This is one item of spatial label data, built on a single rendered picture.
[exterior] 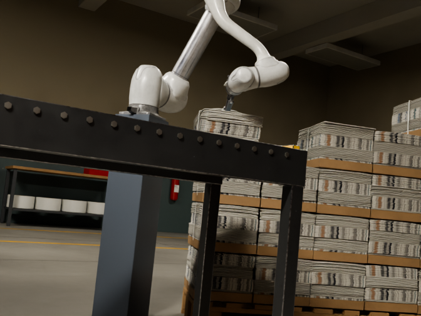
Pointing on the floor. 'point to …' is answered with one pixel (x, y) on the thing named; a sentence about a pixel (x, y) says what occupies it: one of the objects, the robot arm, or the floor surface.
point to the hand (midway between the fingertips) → (225, 97)
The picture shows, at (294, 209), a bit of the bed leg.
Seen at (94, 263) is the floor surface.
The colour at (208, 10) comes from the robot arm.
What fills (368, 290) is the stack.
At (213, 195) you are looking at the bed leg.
